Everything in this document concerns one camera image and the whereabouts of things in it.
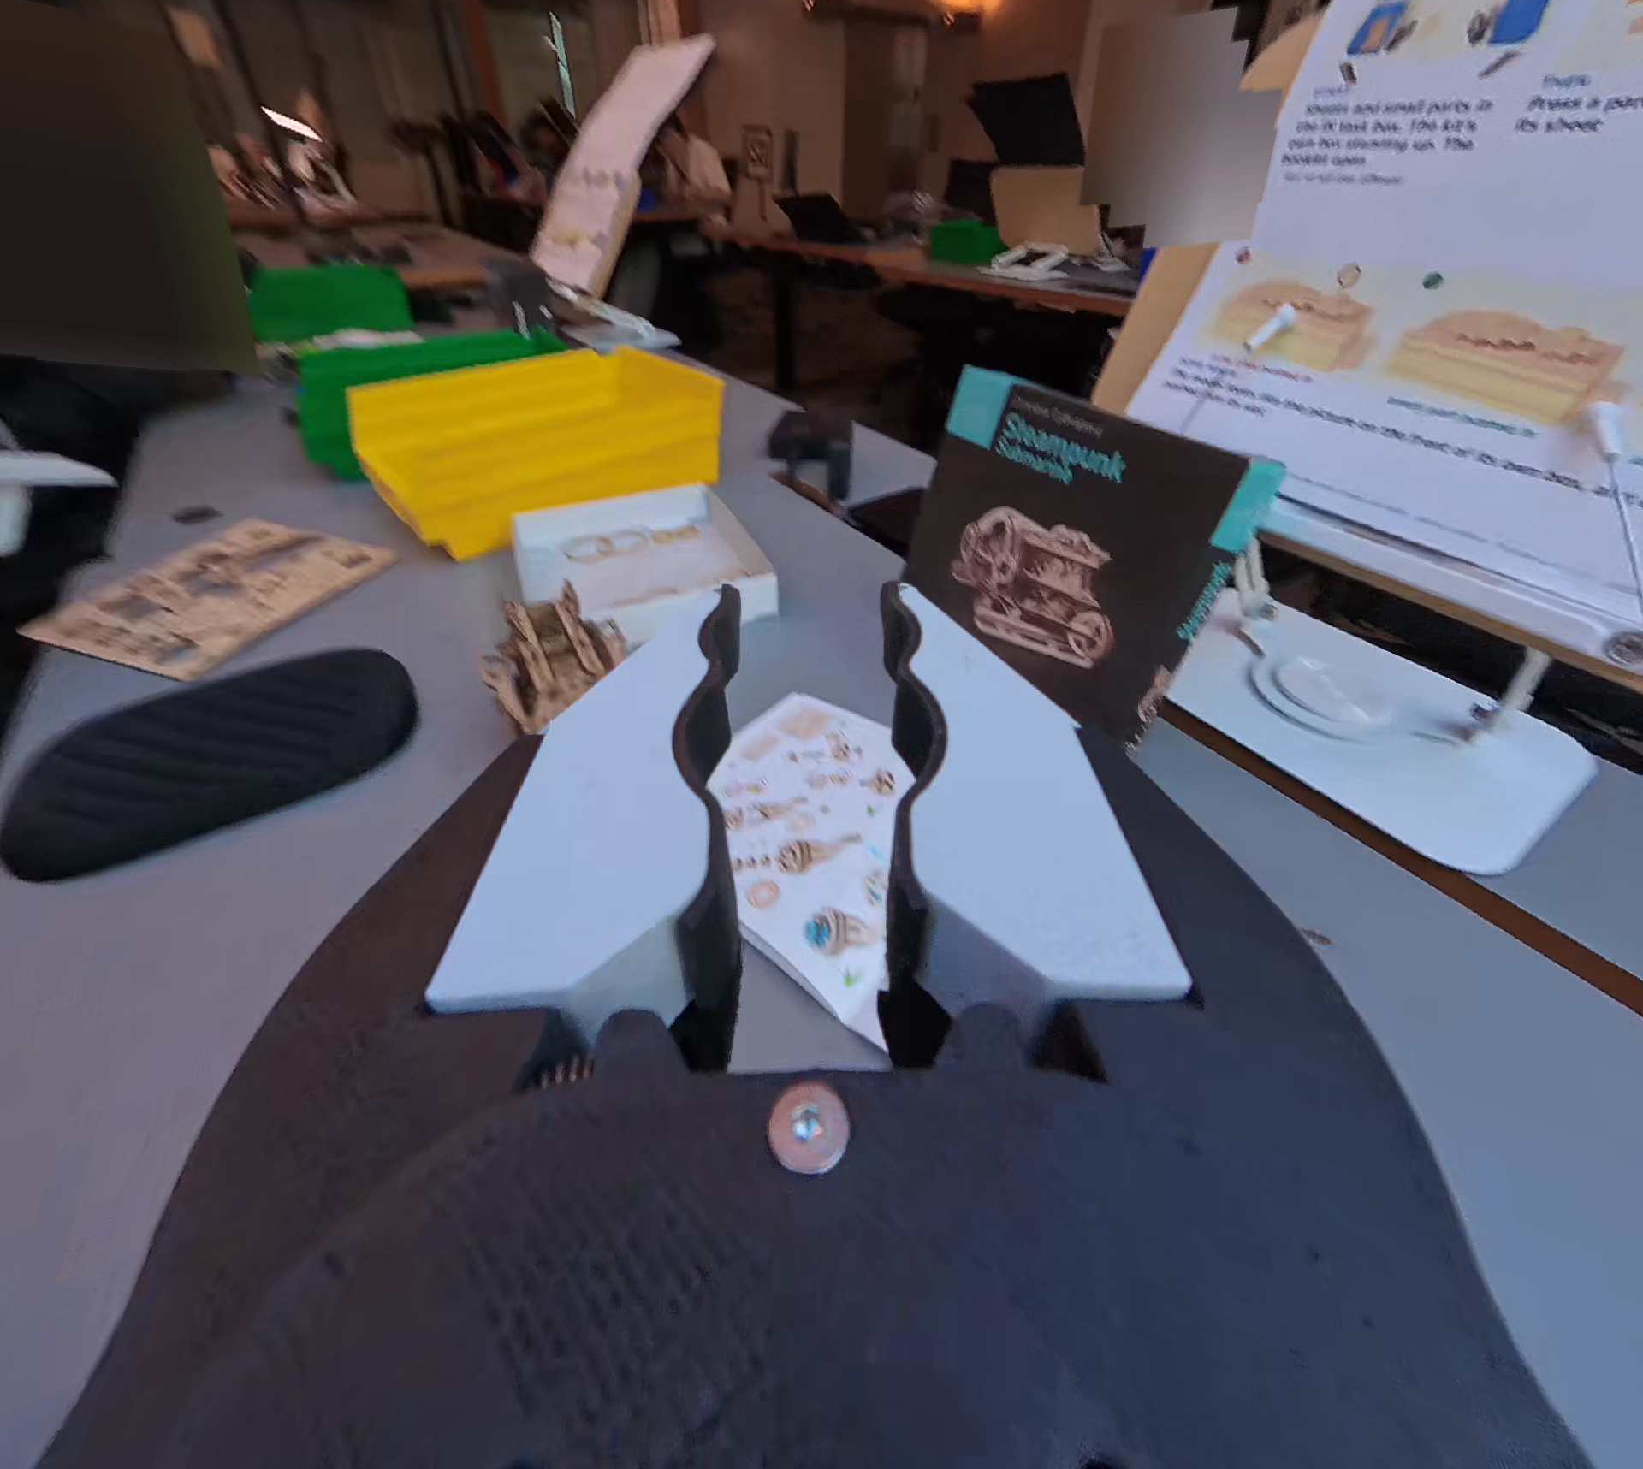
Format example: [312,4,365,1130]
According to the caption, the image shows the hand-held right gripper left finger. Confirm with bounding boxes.
[423,584,745,1072]

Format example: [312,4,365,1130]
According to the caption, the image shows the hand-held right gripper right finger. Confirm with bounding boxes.
[878,582,1196,1072]

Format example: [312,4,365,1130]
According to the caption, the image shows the laser-cut plywood parts sheet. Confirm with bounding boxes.
[20,519,400,681]

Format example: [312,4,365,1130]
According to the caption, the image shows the partly built wooden model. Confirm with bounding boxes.
[480,582,630,732]

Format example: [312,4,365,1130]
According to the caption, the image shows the dark model kit box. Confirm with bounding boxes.
[898,365,1286,746]

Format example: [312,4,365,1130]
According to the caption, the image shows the illustrated assembly booklet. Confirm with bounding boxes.
[706,693,919,1054]

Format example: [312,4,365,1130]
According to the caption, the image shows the white cardboard tray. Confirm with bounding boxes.
[511,484,781,631]

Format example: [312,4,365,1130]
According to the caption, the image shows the white document stand base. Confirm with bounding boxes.
[1161,584,1600,878]

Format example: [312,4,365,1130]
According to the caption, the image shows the yellow plastic bin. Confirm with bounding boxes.
[347,346,726,562]

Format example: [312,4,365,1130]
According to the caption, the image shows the green plastic bin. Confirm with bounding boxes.
[248,264,416,348]
[295,330,566,482]

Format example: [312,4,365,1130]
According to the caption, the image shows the small black device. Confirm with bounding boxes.
[767,410,857,502]

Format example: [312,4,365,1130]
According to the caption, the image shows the document holder board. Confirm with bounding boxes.
[1091,6,1329,412]

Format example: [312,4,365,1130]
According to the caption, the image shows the long wooden work desk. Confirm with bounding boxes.
[699,217,1138,393]

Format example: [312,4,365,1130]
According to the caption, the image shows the black laptop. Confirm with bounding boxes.
[771,192,870,246]

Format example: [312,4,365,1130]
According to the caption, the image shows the leaning pale sheet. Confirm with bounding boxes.
[529,32,718,297]

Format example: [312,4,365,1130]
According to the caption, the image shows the black monitor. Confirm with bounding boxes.
[966,73,1087,170]

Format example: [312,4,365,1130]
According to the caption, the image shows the printed instruction sheet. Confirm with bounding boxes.
[1155,0,1643,625]

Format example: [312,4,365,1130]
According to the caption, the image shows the white tipped wire page holder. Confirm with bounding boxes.
[1175,301,1302,438]
[1583,402,1643,662]

